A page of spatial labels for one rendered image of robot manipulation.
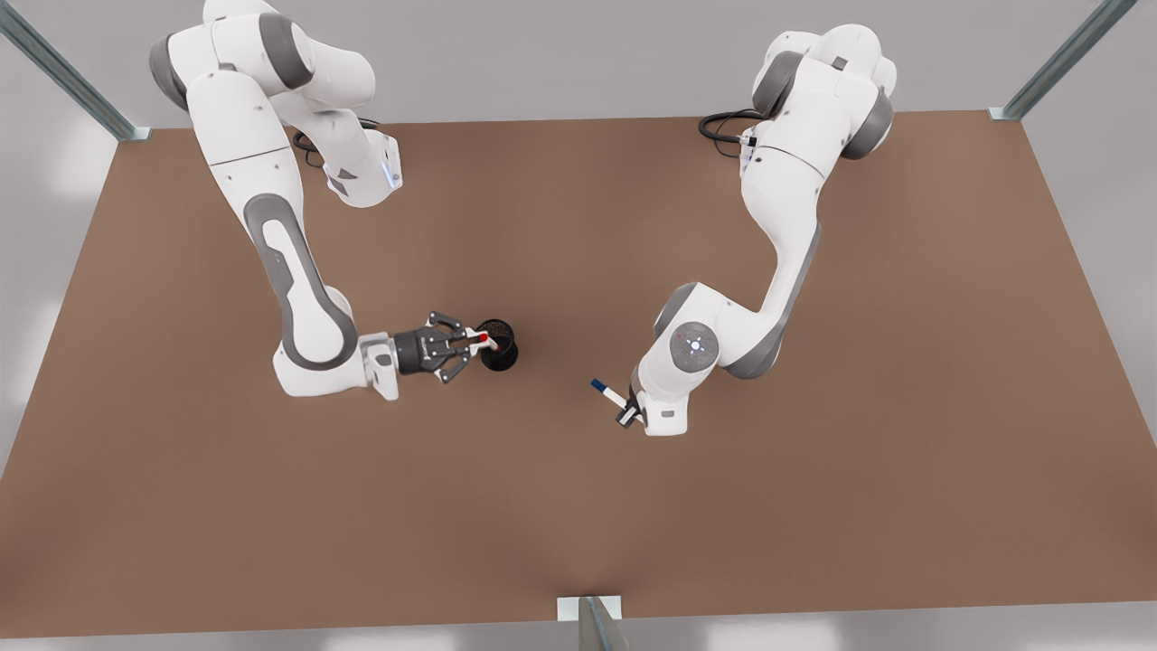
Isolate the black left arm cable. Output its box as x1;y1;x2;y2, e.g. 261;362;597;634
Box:
698;108;767;160

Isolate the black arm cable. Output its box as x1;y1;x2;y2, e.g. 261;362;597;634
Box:
291;117;382;170
698;108;767;160

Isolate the black pen holder cup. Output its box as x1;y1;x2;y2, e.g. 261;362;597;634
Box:
475;317;521;373

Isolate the silver frame post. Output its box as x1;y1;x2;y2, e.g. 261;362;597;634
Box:
988;0;1138;122
555;595;630;651
0;0;152;143

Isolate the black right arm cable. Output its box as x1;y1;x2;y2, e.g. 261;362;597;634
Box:
291;117;382;170

